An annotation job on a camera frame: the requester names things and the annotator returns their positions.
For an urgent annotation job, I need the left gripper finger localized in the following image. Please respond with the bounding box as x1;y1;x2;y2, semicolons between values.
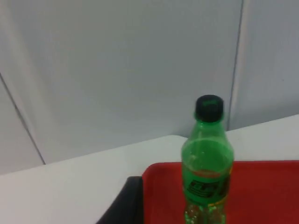
96;176;144;224

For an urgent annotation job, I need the green plastic bottle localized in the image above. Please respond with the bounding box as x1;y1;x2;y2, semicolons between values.
181;94;235;224

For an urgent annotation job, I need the red tray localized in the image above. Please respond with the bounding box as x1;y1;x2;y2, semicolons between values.
142;160;299;224

